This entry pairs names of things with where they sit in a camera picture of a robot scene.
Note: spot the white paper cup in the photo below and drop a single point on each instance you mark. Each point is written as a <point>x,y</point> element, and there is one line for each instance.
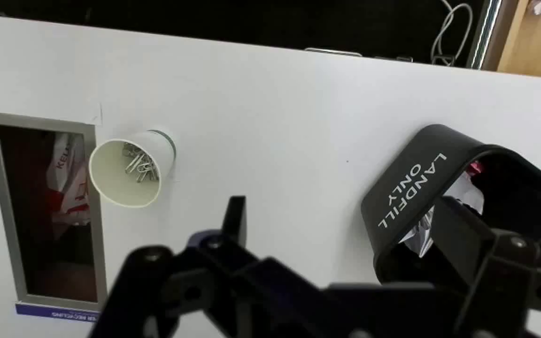
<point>106,168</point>

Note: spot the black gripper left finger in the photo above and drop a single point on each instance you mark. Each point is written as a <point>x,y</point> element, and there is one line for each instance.
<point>135,305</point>

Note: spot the pile of metal paper clips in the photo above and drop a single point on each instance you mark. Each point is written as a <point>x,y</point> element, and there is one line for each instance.
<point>140,165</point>

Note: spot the black landfill trash bin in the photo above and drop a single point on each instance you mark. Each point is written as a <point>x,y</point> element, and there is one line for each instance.
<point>416,181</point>

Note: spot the blue label strip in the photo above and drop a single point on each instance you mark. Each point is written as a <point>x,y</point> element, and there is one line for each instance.
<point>65,315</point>

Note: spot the near counter trash slot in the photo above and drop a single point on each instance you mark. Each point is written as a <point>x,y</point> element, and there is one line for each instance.
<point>52,213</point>

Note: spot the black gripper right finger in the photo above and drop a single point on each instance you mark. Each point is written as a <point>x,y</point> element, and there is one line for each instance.
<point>499,298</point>

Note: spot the crumpled paper in bin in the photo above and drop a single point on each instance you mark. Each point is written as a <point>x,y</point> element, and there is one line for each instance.
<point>428,232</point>

